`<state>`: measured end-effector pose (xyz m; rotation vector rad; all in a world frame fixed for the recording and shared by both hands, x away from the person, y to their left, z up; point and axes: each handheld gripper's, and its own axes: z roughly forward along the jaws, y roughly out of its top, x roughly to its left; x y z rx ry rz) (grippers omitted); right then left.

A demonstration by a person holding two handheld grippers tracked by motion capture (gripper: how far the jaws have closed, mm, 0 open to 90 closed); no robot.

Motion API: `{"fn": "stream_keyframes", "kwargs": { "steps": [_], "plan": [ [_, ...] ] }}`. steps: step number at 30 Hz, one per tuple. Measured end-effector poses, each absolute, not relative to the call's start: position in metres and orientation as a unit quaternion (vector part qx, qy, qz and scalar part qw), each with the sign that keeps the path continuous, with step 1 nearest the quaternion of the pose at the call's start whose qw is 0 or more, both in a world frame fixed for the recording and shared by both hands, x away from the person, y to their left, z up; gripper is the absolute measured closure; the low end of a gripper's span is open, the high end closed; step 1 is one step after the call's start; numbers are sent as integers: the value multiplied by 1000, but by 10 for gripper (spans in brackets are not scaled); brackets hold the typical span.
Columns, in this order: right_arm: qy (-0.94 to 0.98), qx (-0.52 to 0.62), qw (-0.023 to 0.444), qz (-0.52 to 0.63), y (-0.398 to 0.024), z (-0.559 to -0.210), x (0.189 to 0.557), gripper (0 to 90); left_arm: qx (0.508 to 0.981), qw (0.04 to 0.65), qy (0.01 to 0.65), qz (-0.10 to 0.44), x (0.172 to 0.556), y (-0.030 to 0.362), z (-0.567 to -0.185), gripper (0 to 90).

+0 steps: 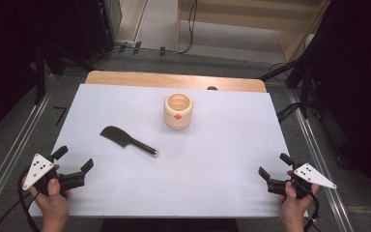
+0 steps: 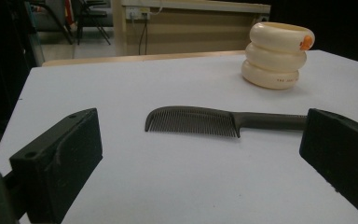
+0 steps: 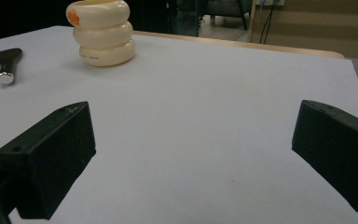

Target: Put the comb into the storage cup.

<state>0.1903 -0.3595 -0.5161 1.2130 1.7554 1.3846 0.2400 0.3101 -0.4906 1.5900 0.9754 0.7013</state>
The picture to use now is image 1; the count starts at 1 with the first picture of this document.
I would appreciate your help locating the cream ribbed cup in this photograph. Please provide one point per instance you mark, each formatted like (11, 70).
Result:
(177, 112)

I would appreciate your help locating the person's right hand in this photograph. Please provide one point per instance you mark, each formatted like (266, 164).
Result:
(292, 206)

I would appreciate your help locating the aluminium floor rail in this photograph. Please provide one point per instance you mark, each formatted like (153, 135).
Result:
(319, 161)
(16, 145)

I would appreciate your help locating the person's left hand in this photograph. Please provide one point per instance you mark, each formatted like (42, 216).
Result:
(54, 201)

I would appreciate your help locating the white board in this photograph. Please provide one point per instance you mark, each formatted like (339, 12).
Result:
(180, 180)

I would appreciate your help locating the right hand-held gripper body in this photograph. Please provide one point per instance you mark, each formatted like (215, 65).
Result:
(312, 175)

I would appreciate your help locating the dark cabinet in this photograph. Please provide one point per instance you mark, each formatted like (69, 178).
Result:
(93, 25)

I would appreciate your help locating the light wooden shelf unit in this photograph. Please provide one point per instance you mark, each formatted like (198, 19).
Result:
(238, 29)

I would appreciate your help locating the black metal stand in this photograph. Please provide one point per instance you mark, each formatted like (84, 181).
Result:
(304, 83)
(40, 74)

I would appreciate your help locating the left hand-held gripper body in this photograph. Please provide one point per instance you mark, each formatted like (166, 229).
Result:
(38, 169)

